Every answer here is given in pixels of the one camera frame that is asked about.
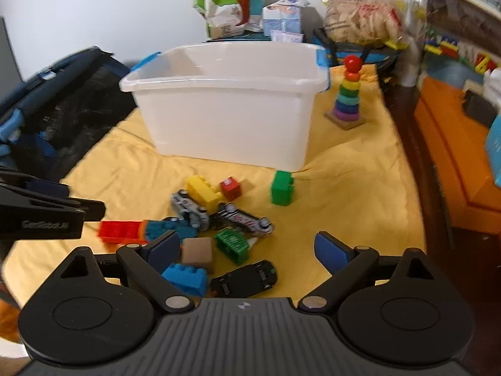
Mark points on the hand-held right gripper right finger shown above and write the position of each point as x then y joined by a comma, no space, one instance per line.
330,251

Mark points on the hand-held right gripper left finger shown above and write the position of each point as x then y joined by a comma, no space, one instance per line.
162,247

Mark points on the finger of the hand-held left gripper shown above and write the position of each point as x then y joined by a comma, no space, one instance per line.
90,210
47,188

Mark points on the yellow toy building block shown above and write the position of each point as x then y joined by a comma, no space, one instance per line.
201,192

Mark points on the small red toy block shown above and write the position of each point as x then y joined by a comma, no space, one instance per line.
231,188

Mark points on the white plastic storage bin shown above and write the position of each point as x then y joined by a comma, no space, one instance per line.
227,125

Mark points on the red toy building block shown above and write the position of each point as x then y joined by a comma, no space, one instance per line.
117,232

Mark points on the brown wooden cube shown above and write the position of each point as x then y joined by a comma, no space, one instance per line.
197,252

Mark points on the blue toy building block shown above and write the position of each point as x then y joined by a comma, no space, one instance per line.
186,280

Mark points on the yellow cloth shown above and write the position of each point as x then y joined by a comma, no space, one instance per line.
117,172

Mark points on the green grid toy block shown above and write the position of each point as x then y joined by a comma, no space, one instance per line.
231,246

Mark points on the green toy building block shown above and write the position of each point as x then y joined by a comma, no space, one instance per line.
282,190

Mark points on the dark blue bag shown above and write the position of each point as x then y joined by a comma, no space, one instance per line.
70,105

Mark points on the silver toy car red print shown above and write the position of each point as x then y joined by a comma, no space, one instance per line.
244,219

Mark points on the black toy car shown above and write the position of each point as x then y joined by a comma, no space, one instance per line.
244,280

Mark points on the grey cabinet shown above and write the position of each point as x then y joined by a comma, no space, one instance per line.
8,51

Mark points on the light blue box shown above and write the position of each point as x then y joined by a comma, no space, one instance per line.
494,152

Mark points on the black and blue bag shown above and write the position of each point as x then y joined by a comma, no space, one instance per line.
352,51

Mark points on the black pouch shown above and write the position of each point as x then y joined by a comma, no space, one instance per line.
479,107

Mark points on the clear bag of crackers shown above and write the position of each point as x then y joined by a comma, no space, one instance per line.
360,15

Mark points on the blue white tissue pack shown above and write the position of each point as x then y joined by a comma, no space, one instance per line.
283,17

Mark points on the clear bag of colourful blocks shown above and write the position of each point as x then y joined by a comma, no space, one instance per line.
446,39

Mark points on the green and white bag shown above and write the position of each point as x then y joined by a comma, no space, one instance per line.
227,0

